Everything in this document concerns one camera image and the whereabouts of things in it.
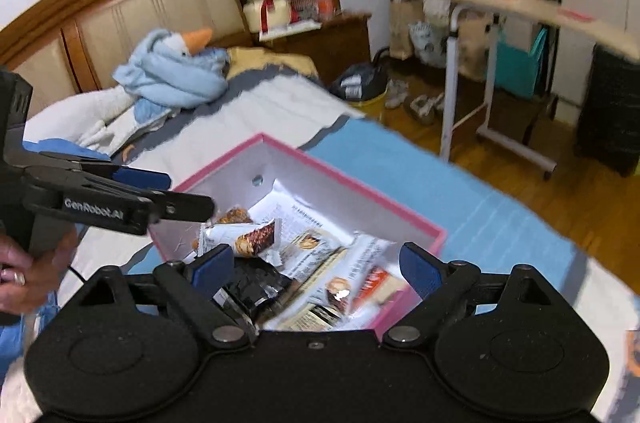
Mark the plush goose toy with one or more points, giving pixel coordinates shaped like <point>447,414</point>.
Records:
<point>170,68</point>

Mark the crumpled white snack packet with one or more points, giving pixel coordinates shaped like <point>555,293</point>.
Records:
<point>240,240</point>

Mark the brown paper bag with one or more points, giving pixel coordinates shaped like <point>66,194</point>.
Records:
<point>405,28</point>

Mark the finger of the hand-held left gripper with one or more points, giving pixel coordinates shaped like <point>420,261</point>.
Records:
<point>185,205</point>
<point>142,179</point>

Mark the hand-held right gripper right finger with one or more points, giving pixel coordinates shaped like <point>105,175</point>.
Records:
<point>420,273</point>

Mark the white pastry snack packet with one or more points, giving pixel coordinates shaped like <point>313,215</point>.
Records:
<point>315,243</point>

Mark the white-legged rolling table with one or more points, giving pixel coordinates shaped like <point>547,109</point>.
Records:
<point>525,8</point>

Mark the pink cardboard box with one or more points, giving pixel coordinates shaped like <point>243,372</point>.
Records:
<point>280,173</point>

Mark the yellow pillow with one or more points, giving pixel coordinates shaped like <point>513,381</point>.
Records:
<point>270,60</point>

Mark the printed paper sheet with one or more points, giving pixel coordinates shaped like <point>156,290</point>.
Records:
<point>300,218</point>

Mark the person's left hand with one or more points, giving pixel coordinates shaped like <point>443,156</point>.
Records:
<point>35,283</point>

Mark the beige snack packet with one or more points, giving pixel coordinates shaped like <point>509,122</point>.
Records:
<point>300,318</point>

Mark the wooden padded headboard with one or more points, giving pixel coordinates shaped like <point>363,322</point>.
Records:
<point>125,13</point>

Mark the white paper booklet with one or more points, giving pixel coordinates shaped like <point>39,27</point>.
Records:
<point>290,30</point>

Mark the cream bag with red ribbon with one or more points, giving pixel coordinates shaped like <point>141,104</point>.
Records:
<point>267,15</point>

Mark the black suitcase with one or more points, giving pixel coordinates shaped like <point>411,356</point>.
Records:
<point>612,113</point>

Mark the cream puff snack packet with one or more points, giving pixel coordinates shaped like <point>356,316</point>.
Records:
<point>337,290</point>

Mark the brown biscuit snack packet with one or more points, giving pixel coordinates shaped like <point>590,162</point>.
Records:
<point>232,217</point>

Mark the light blue blanket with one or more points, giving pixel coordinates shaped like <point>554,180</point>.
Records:
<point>475,213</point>

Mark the red patterned box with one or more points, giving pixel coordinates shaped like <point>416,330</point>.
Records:
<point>305,0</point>

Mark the black bag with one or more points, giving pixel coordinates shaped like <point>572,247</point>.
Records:
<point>360,83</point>

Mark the red snack packet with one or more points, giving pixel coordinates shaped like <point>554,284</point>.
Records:
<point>377,288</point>

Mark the beige paper bag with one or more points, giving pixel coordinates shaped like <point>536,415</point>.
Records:
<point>477,48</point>

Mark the teal bag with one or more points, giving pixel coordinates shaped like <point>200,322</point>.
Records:
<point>520,68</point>

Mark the wooden nightstand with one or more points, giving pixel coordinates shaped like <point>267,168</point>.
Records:
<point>340,48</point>

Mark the black snack packet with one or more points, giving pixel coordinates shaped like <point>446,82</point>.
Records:
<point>255,285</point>

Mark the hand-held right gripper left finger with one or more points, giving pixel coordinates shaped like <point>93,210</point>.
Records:
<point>215,268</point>

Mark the white printed bag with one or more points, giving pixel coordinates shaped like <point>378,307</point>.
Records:
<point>429,45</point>

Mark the blue cloth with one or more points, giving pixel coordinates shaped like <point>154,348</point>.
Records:
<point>65,149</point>

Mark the white quilt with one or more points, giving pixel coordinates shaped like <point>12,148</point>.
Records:
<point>260,108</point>

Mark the white slipper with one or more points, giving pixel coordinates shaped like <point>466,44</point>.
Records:
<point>396,95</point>
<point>425,109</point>

